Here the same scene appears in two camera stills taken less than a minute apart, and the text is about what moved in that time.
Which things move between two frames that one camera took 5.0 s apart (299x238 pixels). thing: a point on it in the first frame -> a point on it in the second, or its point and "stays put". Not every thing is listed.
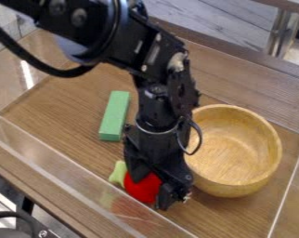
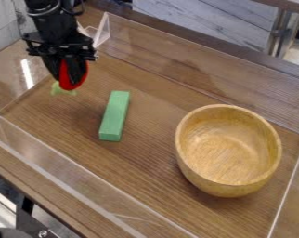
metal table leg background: [285, 26] stays put
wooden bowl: [232, 151] stays put
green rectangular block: [112, 127] stays put
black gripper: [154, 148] -> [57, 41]
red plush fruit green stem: [144, 190] -> [62, 86]
